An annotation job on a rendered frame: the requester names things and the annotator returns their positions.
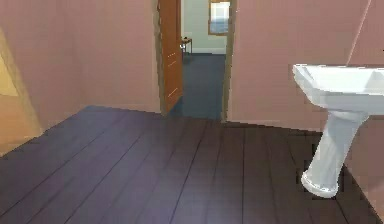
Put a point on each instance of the orange wooden room door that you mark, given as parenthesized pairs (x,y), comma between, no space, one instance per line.
(170,56)

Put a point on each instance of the wooden framed window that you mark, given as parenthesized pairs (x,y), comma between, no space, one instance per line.
(219,18)

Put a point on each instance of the white pedestal sink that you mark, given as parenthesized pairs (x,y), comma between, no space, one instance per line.
(336,90)

